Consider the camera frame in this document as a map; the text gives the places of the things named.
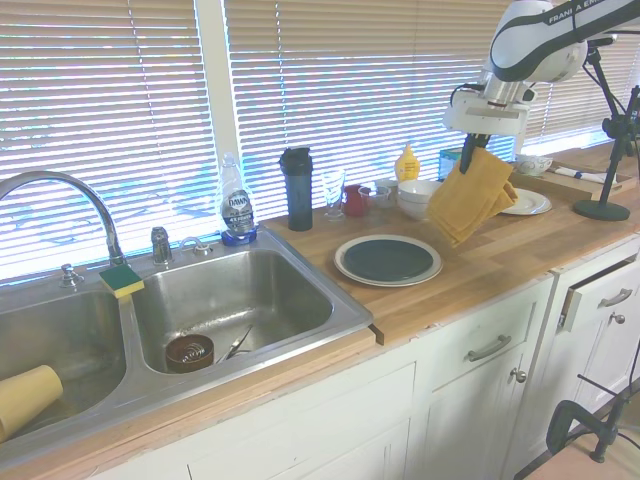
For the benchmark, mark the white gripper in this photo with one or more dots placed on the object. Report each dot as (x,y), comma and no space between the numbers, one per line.
(487,117)

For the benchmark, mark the yellow terry cloth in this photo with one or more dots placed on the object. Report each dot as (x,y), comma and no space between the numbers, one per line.
(470,200)

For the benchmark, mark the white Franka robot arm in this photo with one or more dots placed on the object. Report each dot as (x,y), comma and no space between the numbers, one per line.
(540,45)

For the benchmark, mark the white dinner plate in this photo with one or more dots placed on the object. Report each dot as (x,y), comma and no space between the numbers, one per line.
(532,202)

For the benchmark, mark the blue plate with white rim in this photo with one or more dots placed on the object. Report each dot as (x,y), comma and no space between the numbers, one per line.
(389,259)

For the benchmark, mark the teal box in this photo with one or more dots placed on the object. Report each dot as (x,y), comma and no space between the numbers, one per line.
(447,162)

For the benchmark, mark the white patterned bowl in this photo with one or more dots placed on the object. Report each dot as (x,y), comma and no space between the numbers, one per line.
(534,164)

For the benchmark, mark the yellow mustard bottle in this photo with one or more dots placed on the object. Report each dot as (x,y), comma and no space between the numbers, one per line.
(408,165)

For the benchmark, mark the wooden tray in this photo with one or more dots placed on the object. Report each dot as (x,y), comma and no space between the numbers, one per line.
(565,186)

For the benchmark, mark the white rolled napkin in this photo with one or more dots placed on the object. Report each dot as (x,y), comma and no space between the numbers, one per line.
(575,174)

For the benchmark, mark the small clear plastic cup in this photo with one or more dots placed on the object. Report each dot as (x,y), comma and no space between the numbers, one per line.
(382,198)

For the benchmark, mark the red mug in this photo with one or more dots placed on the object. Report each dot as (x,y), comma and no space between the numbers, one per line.
(355,201)

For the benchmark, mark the black round base stand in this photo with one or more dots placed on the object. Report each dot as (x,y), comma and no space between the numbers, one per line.
(607,165)

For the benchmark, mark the white window blind wide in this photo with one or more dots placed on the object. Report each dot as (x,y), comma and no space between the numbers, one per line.
(360,80)

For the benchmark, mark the clear drinking glass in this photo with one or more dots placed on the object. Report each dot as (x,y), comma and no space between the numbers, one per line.
(333,197)

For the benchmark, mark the black shaker bottle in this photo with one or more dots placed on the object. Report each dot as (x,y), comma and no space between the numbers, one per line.
(298,190)

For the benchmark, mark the metal cabinet knob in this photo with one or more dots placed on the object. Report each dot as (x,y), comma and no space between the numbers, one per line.
(619,318)
(519,375)

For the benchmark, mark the white base cabinets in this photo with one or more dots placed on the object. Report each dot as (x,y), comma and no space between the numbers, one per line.
(450,390)

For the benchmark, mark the Dawn dish soap bottle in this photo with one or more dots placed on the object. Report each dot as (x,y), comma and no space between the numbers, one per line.
(239,207)

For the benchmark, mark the black table clamp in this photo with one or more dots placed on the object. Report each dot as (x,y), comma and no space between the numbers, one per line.
(580,420)

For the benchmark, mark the stainless steel double sink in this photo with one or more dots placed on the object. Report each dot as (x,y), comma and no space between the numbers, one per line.
(225,300)

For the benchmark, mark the metal utensils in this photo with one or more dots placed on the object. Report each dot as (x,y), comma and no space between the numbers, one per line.
(237,345)

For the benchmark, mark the chrome sink sprayer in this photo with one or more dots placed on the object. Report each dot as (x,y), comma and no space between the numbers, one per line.
(161,245)

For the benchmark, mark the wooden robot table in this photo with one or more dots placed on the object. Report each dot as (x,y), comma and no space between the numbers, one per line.
(590,462)

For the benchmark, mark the brown bowl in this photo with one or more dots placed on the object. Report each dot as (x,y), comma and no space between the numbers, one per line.
(190,352)

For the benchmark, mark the yellow and green sponge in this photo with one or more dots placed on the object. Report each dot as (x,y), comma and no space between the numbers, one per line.
(121,281)

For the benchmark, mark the white window blind narrow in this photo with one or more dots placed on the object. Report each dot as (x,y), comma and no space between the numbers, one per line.
(95,100)

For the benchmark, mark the chrome gooseneck faucet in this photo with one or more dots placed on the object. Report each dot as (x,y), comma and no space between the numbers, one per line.
(95,200)

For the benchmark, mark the chrome sink knob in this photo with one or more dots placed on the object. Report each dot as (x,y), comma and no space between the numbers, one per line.
(70,276)

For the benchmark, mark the yellow plastic cup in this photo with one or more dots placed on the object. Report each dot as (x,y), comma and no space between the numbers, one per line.
(27,400)

